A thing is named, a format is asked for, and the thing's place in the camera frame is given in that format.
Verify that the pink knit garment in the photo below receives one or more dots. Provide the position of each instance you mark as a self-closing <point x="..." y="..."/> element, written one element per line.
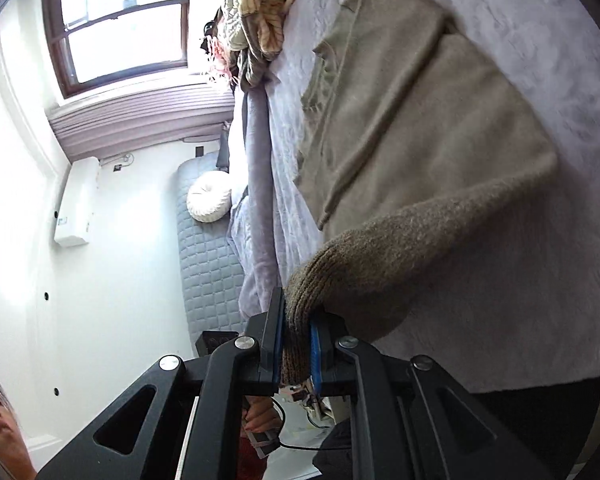
<point x="222" y="60"/>

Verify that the brown framed window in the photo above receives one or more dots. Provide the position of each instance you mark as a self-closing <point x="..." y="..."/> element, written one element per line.
<point x="125" y="35"/>

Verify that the lavender embossed blanket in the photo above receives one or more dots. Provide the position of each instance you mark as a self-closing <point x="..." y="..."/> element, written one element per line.
<point x="530" y="35"/>

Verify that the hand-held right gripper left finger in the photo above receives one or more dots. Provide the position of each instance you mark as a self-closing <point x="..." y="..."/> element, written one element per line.
<point x="278" y="340"/>

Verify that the grey lavender comforter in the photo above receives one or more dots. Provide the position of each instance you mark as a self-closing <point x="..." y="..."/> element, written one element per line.
<point x="257" y="160"/>

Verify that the lavender pleated curtain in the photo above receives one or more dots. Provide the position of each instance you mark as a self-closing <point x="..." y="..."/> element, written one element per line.
<point x="130" y="120"/>

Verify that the white wall heater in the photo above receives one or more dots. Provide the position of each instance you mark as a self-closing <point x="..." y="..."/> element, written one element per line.
<point x="77" y="205"/>

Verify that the grey quilted mat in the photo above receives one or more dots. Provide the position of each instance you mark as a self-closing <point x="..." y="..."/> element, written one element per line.
<point x="207" y="270"/>

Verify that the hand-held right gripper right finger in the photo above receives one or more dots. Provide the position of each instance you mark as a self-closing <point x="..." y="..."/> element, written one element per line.
<point x="315" y="355"/>

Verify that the person's black pants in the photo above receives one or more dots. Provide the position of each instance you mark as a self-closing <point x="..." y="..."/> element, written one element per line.
<point x="335" y="455"/>

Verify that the white round pillow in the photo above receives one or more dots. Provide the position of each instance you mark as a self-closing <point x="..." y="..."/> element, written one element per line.
<point x="207" y="197"/>

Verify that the grey knit garment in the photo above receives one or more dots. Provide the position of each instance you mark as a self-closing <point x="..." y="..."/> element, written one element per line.
<point x="252" y="72"/>

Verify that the person's face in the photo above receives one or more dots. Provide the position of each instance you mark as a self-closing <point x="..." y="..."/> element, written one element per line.
<point x="0" y="425"/>

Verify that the person's left hand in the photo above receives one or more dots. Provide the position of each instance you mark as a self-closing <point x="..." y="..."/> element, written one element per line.
<point x="260" y="415"/>

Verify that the brown knit sweater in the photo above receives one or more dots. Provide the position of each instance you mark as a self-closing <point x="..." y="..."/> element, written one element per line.
<point x="405" y="135"/>

